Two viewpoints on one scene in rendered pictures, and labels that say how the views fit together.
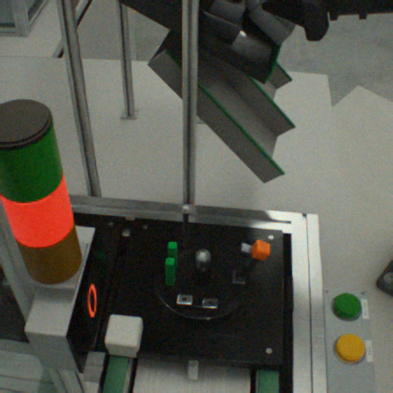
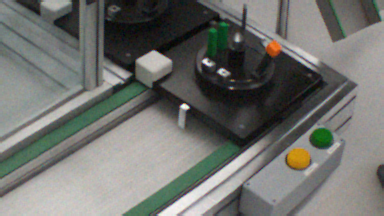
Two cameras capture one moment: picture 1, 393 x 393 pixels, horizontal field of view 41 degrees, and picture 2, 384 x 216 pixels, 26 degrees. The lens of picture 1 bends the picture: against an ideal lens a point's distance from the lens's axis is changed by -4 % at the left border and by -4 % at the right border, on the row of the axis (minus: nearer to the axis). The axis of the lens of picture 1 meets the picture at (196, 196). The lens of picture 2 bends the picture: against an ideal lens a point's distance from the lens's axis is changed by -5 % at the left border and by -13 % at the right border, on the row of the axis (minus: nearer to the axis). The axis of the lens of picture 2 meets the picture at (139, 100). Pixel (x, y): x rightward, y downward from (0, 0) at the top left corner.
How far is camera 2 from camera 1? 0.92 m
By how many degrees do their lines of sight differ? 29
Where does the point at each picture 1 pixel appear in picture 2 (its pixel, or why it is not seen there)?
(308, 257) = (327, 103)
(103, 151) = not seen: outside the picture
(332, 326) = (300, 143)
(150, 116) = not seen: outside the picture
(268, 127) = (364, 13)
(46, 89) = not seen: outside the picture
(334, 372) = (274, 165)
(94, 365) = (119, 77)
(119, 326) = (152, 57)
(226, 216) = (293, 51)
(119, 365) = (137, 88)
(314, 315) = (295, 131)
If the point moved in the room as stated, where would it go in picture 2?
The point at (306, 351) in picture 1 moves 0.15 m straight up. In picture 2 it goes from (269, 146) to (281, 71)
